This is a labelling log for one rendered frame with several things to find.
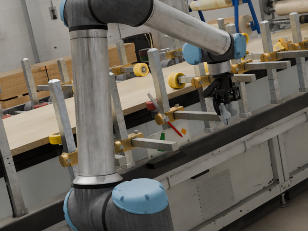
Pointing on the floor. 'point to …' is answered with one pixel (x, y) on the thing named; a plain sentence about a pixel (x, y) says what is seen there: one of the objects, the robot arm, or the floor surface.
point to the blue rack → (238, 15)
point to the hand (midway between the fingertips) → (225, 121)
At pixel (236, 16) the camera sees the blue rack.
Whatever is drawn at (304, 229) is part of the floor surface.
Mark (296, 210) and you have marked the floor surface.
